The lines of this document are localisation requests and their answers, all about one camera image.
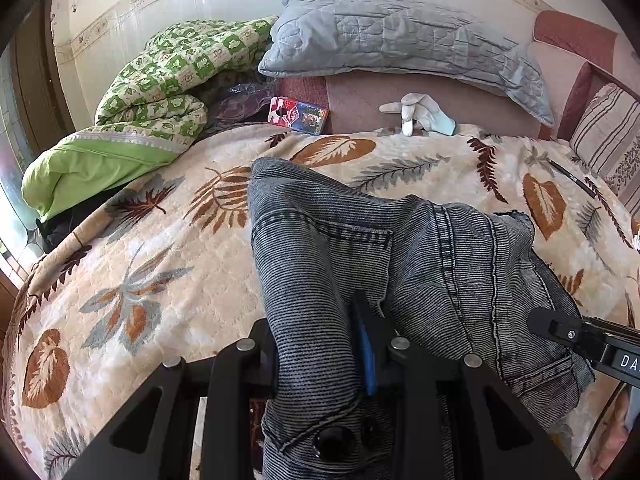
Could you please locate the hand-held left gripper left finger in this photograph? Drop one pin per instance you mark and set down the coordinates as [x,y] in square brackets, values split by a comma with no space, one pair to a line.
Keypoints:
[257,360]

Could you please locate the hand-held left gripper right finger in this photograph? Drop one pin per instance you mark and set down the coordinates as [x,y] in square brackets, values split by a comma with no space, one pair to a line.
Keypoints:
[367,355]

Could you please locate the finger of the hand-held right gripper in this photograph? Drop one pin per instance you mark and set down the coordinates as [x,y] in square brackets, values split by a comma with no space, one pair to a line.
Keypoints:
[555,327]

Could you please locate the grey denim pants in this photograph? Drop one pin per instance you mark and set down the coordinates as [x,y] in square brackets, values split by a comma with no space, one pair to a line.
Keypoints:
[325,270]

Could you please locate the crumpled white tissue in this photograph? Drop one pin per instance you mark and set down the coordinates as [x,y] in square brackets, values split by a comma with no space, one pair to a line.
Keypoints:
[636,240]

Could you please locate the leaf printed blanket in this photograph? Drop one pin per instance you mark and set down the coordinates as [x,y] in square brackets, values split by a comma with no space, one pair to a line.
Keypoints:
[165,270]

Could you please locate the black pen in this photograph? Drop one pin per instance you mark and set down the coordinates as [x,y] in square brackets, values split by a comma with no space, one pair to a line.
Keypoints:
[575,179]

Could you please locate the striped floral pillow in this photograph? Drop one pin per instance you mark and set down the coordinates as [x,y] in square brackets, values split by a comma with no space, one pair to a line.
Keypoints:
[605,130]

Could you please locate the black cloth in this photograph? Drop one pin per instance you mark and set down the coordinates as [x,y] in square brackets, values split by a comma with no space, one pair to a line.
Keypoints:
[60,225]

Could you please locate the red and blue box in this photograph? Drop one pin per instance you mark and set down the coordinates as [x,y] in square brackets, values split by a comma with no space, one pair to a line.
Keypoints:
[300,116]

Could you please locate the white glove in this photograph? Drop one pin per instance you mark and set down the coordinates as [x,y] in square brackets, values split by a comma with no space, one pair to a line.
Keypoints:
[420,110]

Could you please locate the pink upholstered headboard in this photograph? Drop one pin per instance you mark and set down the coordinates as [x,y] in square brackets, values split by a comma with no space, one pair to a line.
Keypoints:
[360,100]

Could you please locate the purple patterned cloth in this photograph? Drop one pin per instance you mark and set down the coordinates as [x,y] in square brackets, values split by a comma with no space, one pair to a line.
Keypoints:
[240,100]

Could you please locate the green checkered quilt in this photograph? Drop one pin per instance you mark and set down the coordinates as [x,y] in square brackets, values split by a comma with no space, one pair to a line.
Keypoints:
[165,80]

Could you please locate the grey quilted pillow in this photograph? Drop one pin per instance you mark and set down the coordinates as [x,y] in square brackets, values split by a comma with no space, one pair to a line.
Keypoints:
[390,35]

